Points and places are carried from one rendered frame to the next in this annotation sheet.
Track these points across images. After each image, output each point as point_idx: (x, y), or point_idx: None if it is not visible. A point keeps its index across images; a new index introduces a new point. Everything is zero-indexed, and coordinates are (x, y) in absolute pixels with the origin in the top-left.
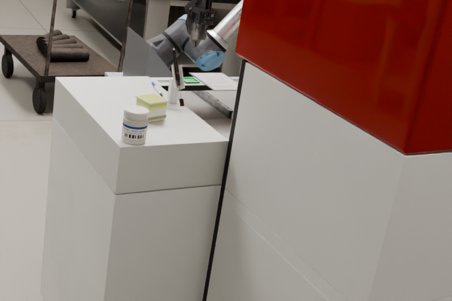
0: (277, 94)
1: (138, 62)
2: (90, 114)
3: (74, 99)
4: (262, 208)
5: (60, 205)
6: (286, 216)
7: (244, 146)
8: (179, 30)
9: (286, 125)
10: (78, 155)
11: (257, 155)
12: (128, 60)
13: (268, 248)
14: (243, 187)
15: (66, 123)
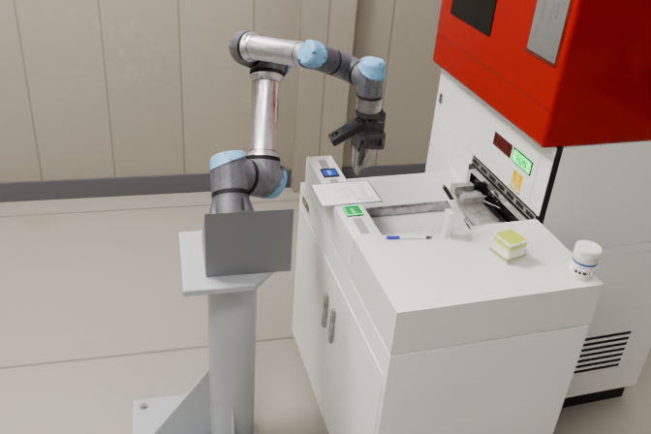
0: (610, 154)
1: (263, 241)
2: (523, 294)
3: (472, 303)
4: (590, 239)
5: (429, 418)
6: (621, 228)
7: (564, 211)
8: (244, 173)
9: (621, 170)
10: (488, 346)
11: (583, 208)
12: (224, 250)
13: (600, 260)
14: (563, 240)
15: (445, 338)
